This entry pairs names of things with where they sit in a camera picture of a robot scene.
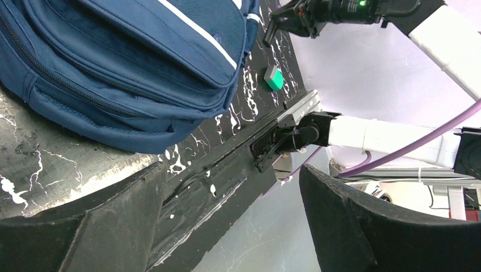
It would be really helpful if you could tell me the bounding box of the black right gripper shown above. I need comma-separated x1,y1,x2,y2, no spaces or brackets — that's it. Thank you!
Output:
263,1,331,48

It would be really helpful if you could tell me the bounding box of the green eraser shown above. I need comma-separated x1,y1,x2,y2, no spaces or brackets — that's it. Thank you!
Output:
263,65,284,91

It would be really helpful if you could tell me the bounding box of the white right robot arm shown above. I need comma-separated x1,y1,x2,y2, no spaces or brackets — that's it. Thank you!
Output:
290,24,472,126

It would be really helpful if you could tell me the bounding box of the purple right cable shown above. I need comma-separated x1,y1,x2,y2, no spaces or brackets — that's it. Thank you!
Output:
263,98,481,196

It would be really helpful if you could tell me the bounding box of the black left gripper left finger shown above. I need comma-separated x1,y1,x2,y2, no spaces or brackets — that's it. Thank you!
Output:
1,162,166,271

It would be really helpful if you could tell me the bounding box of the navy blue student backpack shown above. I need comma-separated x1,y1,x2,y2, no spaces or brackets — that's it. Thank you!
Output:
1,1,260,154

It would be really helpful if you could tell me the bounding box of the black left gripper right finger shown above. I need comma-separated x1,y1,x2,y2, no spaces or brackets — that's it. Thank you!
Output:
299,164,480,271

